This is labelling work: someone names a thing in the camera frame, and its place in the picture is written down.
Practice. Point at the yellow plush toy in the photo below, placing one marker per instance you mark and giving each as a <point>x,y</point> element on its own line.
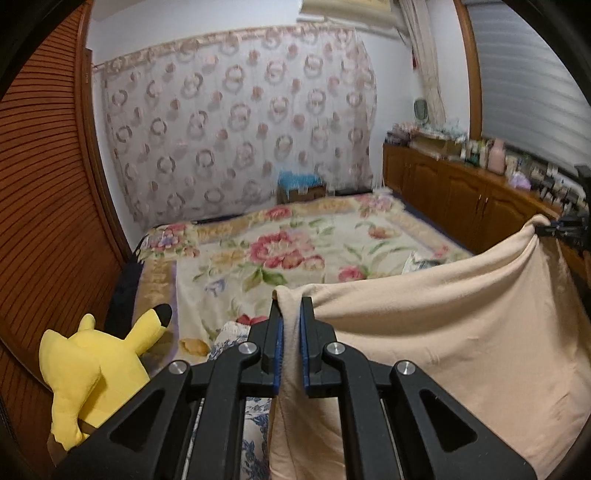
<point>92,369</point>

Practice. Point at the brown storage box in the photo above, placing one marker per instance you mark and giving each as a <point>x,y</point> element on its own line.
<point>302,194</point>

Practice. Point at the small purple pouch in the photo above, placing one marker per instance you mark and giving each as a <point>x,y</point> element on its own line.
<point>521,181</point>

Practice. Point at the beige tied curtain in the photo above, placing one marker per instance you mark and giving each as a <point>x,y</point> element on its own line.
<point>427,55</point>

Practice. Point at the cardboard box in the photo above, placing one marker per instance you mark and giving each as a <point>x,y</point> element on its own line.
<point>436,146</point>

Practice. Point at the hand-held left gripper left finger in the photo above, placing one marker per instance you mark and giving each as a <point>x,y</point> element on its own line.
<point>277,341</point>

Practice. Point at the wooden louvered wardrobe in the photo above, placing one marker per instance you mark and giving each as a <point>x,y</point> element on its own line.
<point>46,184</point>

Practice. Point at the wooden sideboard cabinet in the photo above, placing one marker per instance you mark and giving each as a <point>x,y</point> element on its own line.
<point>438,184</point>

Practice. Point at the cluster of small bottles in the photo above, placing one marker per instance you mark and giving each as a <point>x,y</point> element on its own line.
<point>476,153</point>

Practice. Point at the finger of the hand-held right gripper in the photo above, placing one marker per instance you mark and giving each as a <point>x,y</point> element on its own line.
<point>561,228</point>

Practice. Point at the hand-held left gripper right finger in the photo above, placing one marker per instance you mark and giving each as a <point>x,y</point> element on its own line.
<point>304,341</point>

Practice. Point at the wall air conditioner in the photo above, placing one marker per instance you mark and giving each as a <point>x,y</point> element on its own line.
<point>346,9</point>

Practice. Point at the wooden window frame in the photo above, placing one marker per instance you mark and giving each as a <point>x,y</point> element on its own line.
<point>471,69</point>

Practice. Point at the floral blanket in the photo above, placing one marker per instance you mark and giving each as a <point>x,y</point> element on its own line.
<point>286,240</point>

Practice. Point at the small round mirror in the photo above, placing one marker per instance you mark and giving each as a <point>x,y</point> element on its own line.
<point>421,110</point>

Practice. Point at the peach printed T-shirt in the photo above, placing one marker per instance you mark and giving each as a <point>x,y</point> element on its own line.
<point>438,323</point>

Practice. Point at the pink thermos bottle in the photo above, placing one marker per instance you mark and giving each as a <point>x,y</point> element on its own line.
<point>497,156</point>

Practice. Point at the circle patterned sheer curtain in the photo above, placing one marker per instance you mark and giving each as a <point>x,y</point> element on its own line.
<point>231,115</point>

